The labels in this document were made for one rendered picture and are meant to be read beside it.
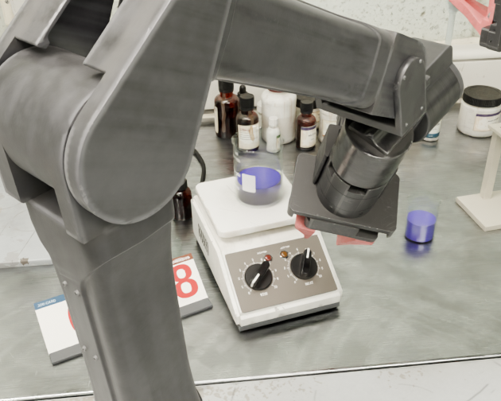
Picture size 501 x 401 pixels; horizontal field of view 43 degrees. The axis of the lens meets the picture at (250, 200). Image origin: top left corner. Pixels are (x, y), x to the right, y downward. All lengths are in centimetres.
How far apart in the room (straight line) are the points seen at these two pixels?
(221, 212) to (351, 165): 28
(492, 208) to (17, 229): 67
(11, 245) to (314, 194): 46
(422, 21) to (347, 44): 86
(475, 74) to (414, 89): 82
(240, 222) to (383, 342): 21
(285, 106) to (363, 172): 56
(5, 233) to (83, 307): 59
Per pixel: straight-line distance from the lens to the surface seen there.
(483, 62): 129
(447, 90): 57
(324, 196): 58
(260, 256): 74
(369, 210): 60
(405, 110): 48
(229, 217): 76
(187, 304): 76
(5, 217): 97
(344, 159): 53
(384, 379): 70
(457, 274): 84
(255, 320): 72
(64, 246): 32
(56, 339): 74
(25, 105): 29
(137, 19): 27
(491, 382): 72
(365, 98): 43
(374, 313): 76
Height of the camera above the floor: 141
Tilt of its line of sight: 33 degrees down
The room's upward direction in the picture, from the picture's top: 1 degrees counter-clockwise
